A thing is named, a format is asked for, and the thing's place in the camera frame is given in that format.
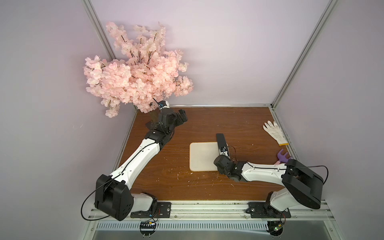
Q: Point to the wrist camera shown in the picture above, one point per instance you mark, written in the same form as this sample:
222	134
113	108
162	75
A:
162	104
224	151

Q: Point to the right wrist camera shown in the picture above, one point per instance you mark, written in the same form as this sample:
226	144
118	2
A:
224	151

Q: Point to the black kitchen knife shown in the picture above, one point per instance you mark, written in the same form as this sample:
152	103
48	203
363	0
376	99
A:
221	140

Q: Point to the white work glove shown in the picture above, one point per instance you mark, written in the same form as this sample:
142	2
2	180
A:
275	132

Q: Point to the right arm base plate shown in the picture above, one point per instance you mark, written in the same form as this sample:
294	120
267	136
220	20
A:
259	210

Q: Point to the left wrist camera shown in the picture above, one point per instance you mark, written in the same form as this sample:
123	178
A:
162	104

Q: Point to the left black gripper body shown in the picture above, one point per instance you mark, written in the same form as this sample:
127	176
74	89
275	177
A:
174	121

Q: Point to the purple toy fork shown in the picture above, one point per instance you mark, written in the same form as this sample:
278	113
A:
283	157

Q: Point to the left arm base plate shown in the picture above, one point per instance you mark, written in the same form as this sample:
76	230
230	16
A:
156	210

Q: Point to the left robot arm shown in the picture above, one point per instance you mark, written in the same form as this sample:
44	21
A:
113	192

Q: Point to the electronics board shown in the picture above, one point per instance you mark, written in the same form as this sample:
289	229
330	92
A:
147	228
275	228

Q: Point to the left electronics board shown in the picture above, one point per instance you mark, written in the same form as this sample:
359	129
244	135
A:
147	228

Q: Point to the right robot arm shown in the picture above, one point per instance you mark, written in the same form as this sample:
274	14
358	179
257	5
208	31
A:
302	186

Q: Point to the aluminium front rail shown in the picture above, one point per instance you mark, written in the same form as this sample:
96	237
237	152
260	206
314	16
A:
236	210

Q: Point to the dark square tree base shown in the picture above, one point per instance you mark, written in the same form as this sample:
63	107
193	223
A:
150	125

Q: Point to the right electronics board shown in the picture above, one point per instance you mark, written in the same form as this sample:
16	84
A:
275	228

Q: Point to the pink cherry blossom tree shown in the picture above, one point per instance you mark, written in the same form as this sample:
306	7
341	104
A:
150	74

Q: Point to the cream cutting board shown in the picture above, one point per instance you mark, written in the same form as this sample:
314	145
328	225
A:
202	156

